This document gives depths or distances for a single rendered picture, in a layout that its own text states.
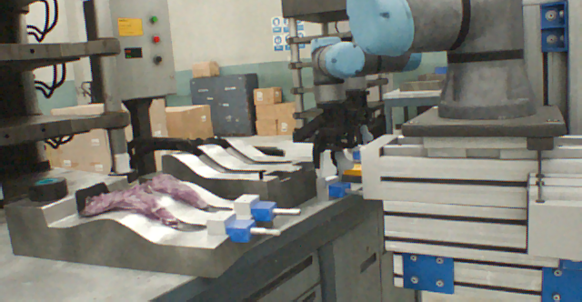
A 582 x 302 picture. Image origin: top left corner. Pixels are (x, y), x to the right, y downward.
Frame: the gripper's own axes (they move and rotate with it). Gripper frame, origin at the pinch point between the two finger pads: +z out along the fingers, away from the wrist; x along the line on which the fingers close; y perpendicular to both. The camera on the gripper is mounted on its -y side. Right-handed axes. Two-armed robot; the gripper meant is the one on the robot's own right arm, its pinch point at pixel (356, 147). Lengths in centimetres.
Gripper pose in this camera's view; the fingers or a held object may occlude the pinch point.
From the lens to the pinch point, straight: 157.9
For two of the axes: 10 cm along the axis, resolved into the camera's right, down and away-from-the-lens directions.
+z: 0.8, 9.8, 1.5
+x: 8.8, -1.5, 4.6
